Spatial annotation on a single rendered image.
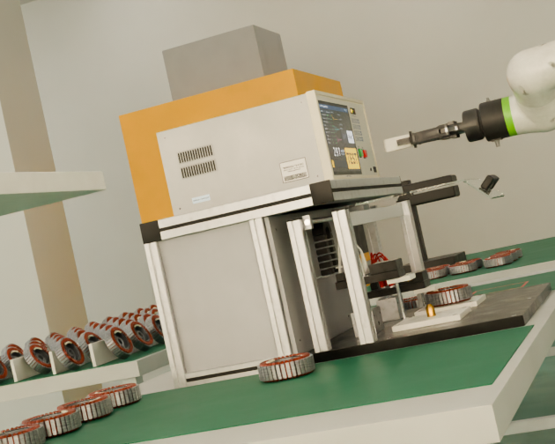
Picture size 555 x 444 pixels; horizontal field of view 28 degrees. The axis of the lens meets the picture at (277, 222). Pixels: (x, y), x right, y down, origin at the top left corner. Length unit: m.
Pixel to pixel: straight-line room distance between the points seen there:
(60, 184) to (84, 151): 6.90
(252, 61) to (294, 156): 4.12
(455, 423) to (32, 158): 5.21
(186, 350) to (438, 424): 1.04
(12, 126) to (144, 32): 2.42
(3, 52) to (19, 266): 1.23
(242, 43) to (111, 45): 2.32
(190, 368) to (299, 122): 0.59
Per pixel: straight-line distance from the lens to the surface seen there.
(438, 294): 2.65
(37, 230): 6.38
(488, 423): 1.47
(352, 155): 2.61
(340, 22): 8.07
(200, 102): 6.36
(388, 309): 2.69
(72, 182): 1.92
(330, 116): 2.50
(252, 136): 2.46
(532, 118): 2.56
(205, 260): 2.38
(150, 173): 6.48
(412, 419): 1.48
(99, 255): 8.74
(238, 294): 2.36
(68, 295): 6.52
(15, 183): 1.76
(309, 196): 2.28
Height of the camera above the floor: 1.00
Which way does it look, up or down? 1 degrees up
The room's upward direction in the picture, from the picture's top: 12 degrees counter-clockwise
